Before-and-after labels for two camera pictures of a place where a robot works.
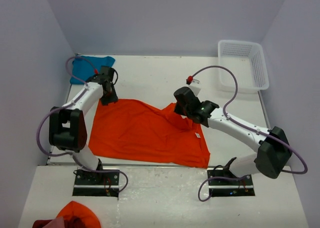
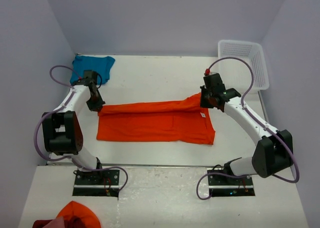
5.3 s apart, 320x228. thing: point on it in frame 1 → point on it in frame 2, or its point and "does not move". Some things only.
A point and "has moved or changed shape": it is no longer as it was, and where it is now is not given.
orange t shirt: (135, 130) has moved or changed shape
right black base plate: (243, 187) does not move
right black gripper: (178, 110) → (203, 104)
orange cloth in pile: (76, 215) does not move
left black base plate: (94, 184) does not move
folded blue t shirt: (83, 71) does not move
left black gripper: (113, 98) → (97, 106)
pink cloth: (57, 222) does not move
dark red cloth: (40, 223) does not move
